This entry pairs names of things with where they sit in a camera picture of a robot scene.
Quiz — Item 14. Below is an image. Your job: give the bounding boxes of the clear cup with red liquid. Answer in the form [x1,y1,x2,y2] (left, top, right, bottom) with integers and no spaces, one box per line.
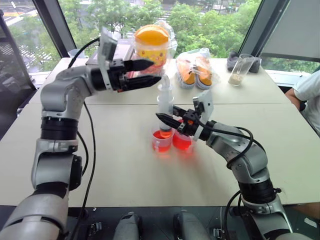
[172,129,195,153]
[151,126,175,154]

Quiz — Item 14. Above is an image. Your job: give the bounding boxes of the orange white shoe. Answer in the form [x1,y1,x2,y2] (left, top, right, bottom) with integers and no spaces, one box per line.
[176,56,196,90]
[194,55,214,90]

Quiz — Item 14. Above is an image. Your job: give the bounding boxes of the dark grey cloth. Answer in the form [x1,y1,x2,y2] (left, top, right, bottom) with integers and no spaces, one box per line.
[226,50,262,74]

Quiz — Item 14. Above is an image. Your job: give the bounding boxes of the person in white shirt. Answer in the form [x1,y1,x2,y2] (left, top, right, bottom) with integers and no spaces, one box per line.
[293,62,320,138]

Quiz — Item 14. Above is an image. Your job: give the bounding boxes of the dark rounded grey shape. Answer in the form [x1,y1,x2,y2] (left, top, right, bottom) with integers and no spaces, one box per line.
[173,209,211,240]
[113,211,144,240]

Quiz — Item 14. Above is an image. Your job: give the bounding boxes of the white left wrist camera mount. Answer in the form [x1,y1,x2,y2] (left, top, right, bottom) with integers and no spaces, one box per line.
[96,26,119,91]

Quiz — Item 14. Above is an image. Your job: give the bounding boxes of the clear glass with sand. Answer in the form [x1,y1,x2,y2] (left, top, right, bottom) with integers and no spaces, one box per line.
[227,53,256,87]

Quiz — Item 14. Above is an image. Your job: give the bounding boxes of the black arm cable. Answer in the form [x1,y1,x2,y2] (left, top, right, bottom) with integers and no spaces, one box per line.
[66,36,101,240]
[201,123,267,240]

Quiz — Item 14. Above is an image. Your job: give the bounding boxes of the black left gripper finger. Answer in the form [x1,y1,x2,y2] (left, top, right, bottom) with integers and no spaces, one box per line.
[123,75,162,92]
[123,58,155,73]

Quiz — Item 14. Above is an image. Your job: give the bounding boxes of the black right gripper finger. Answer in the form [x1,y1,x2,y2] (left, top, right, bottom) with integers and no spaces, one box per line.
[155,112,185,131]
[172,104,188,118]

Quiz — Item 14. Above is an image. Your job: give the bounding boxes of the yellow orange toy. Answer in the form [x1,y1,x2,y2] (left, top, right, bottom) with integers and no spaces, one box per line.
[134,24,169,76]

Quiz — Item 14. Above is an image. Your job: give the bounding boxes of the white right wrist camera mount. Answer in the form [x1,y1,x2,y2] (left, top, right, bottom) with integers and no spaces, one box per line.
[192,89,215,141]

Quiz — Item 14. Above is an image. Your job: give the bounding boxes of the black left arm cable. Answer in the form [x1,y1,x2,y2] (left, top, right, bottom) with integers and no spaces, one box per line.
[66,36,101,240]

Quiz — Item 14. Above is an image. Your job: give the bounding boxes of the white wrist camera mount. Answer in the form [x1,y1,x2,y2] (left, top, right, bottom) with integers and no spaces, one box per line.
[192,89,215,141]
[96,26,119,91]

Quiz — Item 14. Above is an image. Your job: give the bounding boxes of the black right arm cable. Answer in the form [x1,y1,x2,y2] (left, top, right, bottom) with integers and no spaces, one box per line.
[201,123,267,240]

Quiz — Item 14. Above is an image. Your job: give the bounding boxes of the clear plastic syringe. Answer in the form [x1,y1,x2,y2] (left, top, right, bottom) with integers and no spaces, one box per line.
[156,74,175,139]

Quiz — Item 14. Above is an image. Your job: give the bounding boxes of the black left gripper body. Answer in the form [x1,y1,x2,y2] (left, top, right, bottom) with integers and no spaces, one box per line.
[108,58,127,94]

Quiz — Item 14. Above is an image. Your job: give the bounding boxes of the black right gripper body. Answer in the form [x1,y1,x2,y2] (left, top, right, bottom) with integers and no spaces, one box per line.
[177,108,203,137]

